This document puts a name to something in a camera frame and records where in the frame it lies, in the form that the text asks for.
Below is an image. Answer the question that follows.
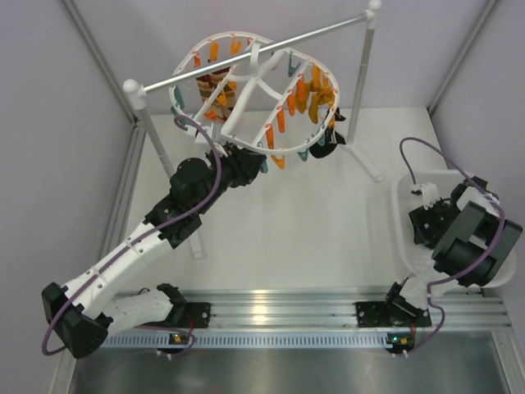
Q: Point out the teal right clothes peg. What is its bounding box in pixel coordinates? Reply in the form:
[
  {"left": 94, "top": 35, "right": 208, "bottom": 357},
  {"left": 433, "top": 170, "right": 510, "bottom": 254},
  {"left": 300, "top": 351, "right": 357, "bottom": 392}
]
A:
[{"left": 297, "top": 149, "right": 309, "bottom": 162}]

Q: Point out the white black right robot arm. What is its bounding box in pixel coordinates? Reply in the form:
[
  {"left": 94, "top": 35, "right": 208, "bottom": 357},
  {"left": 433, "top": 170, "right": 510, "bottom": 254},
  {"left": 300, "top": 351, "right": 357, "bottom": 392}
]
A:
[{"left": 382, "top": 171, "right": 523, "bottom": 327}]

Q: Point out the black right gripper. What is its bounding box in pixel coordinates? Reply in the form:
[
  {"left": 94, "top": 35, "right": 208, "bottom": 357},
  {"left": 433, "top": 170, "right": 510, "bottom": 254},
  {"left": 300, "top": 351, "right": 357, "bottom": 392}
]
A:
[{"left": 409, "top": 197, "right": 460, "bottom": 244}]

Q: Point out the white metal drying rack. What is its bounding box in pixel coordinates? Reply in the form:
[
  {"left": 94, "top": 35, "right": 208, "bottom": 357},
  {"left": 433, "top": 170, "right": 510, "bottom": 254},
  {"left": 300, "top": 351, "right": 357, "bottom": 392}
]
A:
[{"left": 123, "top": 1, "right": 384, "bottom": 253}]

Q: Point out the slotted grey cable duct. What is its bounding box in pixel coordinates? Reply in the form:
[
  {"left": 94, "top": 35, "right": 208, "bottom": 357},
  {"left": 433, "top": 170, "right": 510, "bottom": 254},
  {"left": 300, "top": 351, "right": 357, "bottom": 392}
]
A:
[{"left": 84, "top": 332, "right": 483, "bottom": 350}]

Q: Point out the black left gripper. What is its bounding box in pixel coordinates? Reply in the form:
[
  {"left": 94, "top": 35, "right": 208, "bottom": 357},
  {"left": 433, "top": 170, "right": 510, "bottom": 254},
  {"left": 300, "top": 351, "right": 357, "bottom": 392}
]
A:
[{"left": 194, "top": 142, "right": 265, "bottom": 214}]

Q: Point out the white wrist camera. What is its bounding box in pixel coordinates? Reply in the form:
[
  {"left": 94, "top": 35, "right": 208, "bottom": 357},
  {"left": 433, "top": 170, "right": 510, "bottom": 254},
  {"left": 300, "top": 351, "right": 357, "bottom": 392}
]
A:
[
  {"left": 194, "top": 124, "right": 220, "bottom": 150},
  {"left": 411, "top": 182, "right": 441, "bottom": 210}
]

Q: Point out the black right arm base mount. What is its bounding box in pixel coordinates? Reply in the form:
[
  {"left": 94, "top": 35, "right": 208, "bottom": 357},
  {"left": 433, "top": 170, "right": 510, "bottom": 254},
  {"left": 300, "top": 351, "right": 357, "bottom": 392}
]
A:
[{"left": 355, "top": 282, "right": 431, "bottom": 328}]

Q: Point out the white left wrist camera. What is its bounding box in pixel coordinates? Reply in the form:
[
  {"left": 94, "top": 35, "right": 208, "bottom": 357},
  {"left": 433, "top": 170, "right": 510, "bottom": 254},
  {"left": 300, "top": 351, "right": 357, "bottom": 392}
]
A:
[{"left": 194, "top": 124, "right": 220, "bottom": 150}]

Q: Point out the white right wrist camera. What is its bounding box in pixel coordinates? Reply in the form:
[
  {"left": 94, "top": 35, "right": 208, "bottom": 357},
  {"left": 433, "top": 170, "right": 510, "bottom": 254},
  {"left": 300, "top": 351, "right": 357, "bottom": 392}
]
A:
[{"left": 411, "top": 182, "right": 441, "bottom": 210}]

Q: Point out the mustard yellow sock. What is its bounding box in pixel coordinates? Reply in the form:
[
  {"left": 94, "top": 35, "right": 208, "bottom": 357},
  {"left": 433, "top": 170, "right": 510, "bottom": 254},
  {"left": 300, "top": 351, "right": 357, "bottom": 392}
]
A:
[{"left": 306, "top": 64, "right": 336, "bottom": 124}]

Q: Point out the dark navy sock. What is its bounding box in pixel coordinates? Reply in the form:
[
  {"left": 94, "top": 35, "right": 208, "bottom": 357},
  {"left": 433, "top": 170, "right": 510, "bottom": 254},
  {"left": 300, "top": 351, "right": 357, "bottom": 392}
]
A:
[{"left": 308, "top": 128, "right": 338, "bottom": 159}]

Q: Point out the white round sock hanger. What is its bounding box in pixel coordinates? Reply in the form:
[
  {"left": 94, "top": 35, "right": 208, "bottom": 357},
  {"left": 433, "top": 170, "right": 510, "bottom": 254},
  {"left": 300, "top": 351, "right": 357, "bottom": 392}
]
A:
[{"left": 169, "top": 31, "right": 340, "bottom": 158}]

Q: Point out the orange front clothes peg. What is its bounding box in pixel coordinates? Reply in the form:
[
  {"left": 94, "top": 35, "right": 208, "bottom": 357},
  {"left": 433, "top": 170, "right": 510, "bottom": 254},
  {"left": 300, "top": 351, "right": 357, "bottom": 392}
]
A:
[{"left": 271, "top": 155, "right": 285, "bottom": 169}]

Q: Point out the teal back clothes peg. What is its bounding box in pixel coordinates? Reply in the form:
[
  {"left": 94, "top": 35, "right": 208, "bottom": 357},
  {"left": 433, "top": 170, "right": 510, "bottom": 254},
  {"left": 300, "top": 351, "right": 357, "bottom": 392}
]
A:
[{"left": 287, "top": 53, "right": 302, "bottom": 78}]

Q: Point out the black white patterned sock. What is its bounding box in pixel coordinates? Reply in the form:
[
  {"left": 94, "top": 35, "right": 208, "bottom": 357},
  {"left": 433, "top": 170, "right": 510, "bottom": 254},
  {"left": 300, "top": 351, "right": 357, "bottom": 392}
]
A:
[{"left": 325, "top": 107, "right": 346, "bottom": 145}]

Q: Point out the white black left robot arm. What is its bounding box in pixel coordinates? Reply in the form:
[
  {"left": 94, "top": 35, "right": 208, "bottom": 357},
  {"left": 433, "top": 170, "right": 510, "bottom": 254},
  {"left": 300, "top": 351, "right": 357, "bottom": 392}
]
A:
[{"left": 42, "top": 144, "right": 266, "bottom": 360}]

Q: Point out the orange inner peg row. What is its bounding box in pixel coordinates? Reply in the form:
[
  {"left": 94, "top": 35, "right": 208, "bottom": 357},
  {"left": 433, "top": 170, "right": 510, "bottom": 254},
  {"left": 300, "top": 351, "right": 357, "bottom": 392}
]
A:
[{"left": 262, "top": 72, "right": 304, "bottom": 150}]

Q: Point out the white plastic basket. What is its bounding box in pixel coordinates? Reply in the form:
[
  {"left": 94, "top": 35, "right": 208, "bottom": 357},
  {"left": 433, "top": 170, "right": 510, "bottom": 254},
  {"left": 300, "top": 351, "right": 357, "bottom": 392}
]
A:
[{"left": 390, "top": 170, "right": 517, "bottom": 288}]

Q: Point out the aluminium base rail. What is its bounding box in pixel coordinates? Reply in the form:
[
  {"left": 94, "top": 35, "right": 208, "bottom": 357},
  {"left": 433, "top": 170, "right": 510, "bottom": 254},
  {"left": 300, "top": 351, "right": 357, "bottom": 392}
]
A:
[{"left": 183, "top": 286, "right": 511, "bottom": 331}]

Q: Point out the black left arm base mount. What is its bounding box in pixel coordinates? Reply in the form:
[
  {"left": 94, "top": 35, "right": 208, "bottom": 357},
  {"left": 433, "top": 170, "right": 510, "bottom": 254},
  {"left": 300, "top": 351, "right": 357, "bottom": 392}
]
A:
[{"left": 157, "top": 283, "right": 211, "bottom": 328}]

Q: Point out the maroon striped sock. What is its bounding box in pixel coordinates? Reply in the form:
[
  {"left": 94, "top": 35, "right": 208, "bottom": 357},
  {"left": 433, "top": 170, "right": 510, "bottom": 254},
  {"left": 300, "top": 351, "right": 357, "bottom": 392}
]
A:
[{"left": 197, "top": 68, "right": 237, "bottom": 122}]

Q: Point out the teal left clothes peg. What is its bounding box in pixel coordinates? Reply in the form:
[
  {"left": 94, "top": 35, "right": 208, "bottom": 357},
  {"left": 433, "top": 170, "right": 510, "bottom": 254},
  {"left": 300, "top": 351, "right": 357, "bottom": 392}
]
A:
[{"left": 171, "top": 85, "right": 185, "bottom": 116}]

